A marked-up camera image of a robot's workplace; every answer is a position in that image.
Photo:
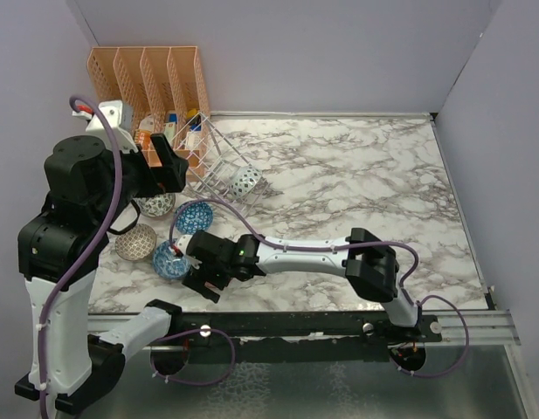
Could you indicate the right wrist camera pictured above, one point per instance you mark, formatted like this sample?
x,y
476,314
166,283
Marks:
x,y
180,245

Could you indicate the brown geometric bowl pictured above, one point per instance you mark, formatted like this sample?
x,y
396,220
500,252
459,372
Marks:
x,y
137,244

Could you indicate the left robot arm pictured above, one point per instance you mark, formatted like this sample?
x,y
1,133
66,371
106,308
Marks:
x,y
58,255

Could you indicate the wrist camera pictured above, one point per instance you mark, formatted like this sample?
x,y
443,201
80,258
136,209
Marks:
x,y
180,245
119,116

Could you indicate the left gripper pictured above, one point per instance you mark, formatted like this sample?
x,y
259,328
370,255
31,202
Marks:
x,y
169,177

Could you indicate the dark blue triangle bowl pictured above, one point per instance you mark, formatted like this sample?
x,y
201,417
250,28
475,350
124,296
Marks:
x,y
198,216

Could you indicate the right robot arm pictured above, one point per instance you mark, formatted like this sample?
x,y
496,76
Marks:
x,y
369,264

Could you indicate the white label card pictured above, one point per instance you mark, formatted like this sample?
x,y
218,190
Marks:
x,y
193,140

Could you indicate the green white box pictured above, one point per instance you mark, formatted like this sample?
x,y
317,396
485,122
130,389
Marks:
x,y
170,130

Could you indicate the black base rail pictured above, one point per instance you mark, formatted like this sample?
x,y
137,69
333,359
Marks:
x,y
215,338

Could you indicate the black leaf pattern bowl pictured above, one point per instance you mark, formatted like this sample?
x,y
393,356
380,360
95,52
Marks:
x,y
156,206

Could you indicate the pink patterned bowl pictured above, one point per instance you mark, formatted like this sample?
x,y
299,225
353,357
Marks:
x,y
245,180

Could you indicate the orange plastic desk organizer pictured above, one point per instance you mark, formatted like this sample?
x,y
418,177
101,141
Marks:
x,y
153,80

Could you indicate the white wire dish rack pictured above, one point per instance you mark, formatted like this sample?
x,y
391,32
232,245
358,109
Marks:
x,y
213,165

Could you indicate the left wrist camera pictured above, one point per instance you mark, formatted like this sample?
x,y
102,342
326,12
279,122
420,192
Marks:
x,y
119,116

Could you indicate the orange packet in organizer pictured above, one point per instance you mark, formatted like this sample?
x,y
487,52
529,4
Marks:
x,y
144,131

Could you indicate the light blue floral bowl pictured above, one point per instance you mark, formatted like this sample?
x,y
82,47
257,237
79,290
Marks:
x,y
167,264

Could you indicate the yellow black tool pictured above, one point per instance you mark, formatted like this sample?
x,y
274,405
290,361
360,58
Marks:
x,y
192,115

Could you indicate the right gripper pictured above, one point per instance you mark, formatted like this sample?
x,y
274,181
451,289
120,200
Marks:
x,y
199,285

